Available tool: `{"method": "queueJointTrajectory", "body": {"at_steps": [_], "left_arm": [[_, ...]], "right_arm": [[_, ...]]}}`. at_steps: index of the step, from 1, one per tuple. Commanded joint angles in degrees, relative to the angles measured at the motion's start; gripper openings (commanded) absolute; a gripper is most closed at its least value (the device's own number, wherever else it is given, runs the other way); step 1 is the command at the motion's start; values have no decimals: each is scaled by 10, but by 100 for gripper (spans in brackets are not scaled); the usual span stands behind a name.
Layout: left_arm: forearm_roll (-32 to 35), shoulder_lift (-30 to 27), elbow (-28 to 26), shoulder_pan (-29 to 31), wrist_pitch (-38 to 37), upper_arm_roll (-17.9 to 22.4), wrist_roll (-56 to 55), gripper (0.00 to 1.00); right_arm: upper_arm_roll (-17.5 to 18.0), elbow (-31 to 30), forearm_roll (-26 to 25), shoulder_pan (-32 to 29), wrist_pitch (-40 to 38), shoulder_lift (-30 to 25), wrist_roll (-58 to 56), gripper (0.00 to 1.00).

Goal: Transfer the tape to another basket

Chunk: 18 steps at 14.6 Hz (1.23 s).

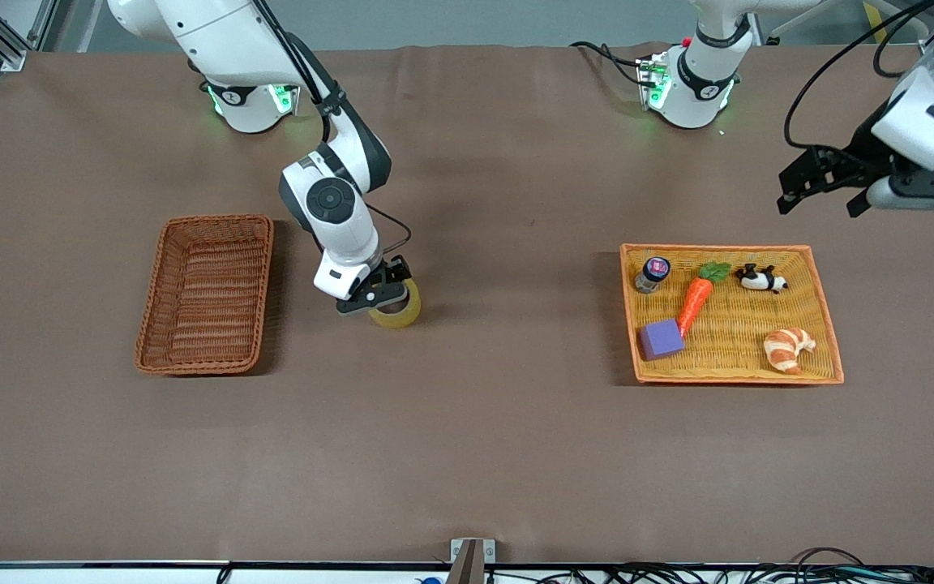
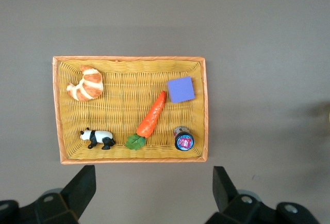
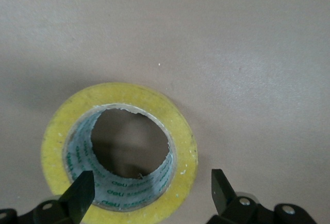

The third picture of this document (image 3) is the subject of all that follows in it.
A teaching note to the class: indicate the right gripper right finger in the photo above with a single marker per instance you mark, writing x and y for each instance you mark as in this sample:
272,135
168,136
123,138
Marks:
224,198

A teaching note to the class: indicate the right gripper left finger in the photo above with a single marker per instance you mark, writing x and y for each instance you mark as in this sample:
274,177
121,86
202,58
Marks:
80,195

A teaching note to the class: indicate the yellow tape roll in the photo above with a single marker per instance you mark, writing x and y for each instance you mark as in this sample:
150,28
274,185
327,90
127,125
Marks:
183,136

